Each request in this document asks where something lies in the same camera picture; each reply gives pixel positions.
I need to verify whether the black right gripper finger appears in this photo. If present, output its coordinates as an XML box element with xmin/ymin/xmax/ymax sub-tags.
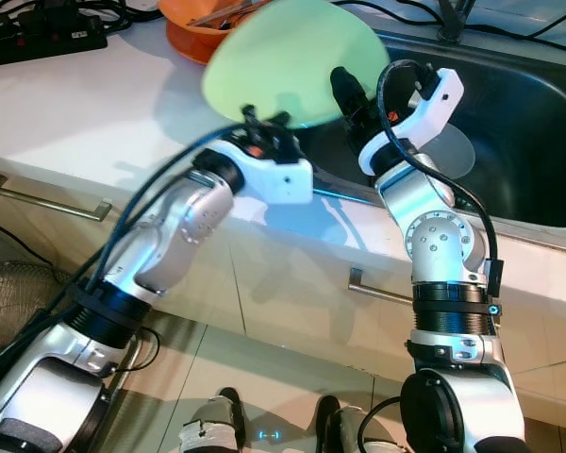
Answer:
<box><xmin>332</xmin><ymin>66</ymin><xmax>371</xmax><ymax>128</ymax></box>

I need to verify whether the light green plate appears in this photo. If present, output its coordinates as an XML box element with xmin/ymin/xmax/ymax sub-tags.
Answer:
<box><xmin>201</xmin><ymin>0</ymin><xmax>392</xmax><ymax>128</ymax></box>

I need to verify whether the white kitchen base cabinet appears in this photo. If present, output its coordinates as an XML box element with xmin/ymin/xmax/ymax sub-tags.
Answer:
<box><xmin>0</xmin><ymin>156</ymin><xmax>566</xmax><ymax>430</ymax></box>

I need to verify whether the orange bowl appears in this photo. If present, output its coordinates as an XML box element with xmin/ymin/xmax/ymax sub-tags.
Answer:
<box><xmin>158</xmin><ymin>0</ymin><xmax>265</xmax><ymax>43</ymax></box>

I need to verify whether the black faucet base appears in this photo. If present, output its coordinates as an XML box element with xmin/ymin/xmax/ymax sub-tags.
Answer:
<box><xmin>439</xmin><ymin>0</ymin><xmax>473</xmax><ymax>43</ymax></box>

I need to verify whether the stainless steel sink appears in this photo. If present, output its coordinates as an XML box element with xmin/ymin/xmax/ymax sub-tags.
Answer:
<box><xmin>292</xmin><ymin>24</ymin><xmax>566</xmax><ymax>232</ymax></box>

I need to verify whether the black power strip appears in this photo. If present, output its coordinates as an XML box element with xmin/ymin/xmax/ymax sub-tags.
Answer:
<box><xmin>0</xmin><ymin>5</ymin><xmax>109</xmax><ymax>69</ymax></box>

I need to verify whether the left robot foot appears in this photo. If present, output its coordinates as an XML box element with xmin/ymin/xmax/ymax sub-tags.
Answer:
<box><xmin>179</xmin><ymin>387</ymin><xmax>248</xmax><ymax>453</ymax></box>

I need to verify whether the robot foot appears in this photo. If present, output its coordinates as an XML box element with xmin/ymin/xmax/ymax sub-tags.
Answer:
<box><xmin>179</xmin><ymin>387</ymin><xmax>248</xmax><ymax>453</ymax></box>
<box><xmin>316</xmin><ymin>394</ymin><xmax>397</xmax><ymax>453</ymax></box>

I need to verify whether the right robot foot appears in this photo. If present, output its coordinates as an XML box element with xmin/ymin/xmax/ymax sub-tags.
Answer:
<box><xmin>316</xmin><ymin>394</ymin><xmax>397</xmax><ymax>453</ymax></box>

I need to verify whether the grey floor fan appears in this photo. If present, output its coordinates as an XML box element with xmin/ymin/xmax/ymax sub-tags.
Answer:
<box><xmin>0</xmin><ymin>262</ymin><xmax>43</xmax><ymax>378</ymax></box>

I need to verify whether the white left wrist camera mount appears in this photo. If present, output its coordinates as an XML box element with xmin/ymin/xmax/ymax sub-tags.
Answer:
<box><xmin>228</xmin><ymin>142</ymin><xmax>314</xmax><ymax>204</ymax></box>

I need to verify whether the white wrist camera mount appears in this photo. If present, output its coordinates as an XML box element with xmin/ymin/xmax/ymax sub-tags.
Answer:
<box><xmin>228</xmin><ymin>142</ymin><xmax>314</xmax><ymax>204</ymax></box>
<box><xmin>358</xmin><ymin>68</ymin><xmax>465</xmax><ymax>177</ymax></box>

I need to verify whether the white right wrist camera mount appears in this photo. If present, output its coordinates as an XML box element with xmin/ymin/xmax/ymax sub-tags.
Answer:
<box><xmin>358</xmin><ymin>68</ymin><xmax>465</xmax><ymax>177</ymax></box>

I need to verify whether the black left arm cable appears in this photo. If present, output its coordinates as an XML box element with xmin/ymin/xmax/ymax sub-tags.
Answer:
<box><xmin>0</xmin><ymin>121</ymin><xmax>265</xmax><ymax>397</ymax></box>

